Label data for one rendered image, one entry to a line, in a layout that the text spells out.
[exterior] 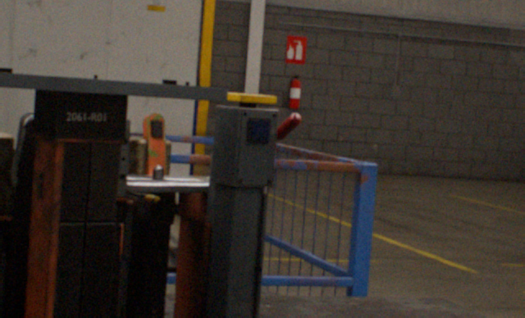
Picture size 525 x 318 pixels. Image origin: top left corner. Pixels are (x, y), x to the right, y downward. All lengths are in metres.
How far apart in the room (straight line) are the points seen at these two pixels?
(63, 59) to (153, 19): 0.85
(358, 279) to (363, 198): 0.27
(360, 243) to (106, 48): 6.13
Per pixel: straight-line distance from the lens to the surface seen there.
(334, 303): 2.53
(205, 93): 1.50
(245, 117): 1.57
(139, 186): 1.81
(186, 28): 9.73
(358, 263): 3.71
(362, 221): 3.70
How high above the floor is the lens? 1.17
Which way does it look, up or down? 3 degrees down
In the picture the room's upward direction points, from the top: 4 degrees clockwise
